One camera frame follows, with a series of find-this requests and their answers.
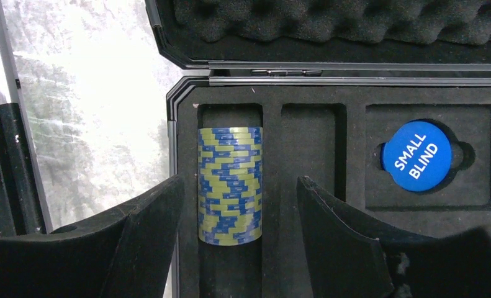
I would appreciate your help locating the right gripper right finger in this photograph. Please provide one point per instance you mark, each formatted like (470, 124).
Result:
(353, 254)

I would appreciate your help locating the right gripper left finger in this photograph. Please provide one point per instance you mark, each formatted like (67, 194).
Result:
(124, 251)

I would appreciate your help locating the blue dealer button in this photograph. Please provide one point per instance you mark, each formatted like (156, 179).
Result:
(418, 156)

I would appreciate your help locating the grey-green poker chip stack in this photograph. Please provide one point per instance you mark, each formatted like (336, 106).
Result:
(230, 185)

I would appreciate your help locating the black poker set case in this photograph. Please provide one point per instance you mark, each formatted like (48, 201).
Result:
(329, 82)

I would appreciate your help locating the silver aluminium frame rail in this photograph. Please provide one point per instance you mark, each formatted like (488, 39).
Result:
(23, 206)

